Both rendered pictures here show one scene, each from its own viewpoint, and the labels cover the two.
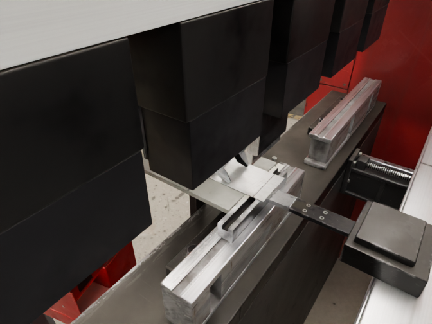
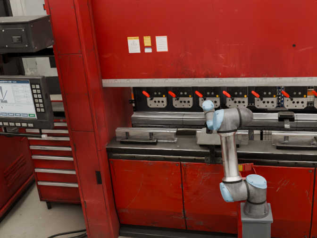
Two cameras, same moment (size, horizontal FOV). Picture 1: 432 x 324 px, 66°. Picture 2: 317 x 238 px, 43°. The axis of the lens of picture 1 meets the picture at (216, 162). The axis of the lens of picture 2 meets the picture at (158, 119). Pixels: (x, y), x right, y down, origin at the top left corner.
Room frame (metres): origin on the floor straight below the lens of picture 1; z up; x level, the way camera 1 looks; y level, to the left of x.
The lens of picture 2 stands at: (1.84, 2.41, 2.24)
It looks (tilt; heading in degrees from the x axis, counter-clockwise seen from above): 22 degrees down; 250
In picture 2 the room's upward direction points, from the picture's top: 5 degrees counter-clockwise
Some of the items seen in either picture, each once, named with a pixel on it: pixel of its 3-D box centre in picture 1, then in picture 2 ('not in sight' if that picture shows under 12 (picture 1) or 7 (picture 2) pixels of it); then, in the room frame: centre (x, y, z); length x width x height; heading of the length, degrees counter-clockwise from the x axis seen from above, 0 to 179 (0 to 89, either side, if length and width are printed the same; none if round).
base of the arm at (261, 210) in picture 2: not in sight; (256, 204); (0.65, 0.69, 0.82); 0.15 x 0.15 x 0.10
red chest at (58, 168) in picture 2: not in sight; (67, 156); (1.50, -1.25, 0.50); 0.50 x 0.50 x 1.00; 54
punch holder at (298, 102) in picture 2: not in sight; (295, 95); (0.02, 0.25, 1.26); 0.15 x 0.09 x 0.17; 144
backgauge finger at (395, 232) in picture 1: (341, 220); not in sight; (0.39, -0.20, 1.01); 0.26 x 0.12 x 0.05; 54
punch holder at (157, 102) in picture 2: (361, 5); (157, 95); (0.83, -0.34, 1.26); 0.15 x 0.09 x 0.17; 144
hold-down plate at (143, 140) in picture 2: (332, 115); (138, 141); (1.01, -0.39, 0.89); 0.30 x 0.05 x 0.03; 144
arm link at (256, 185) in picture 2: not in sight; (254, 187); (0.65, 0.69, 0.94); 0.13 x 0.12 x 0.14; 166
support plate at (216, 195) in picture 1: (200, 162); (212, 136); (0.58, 0.03, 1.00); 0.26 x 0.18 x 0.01; 54
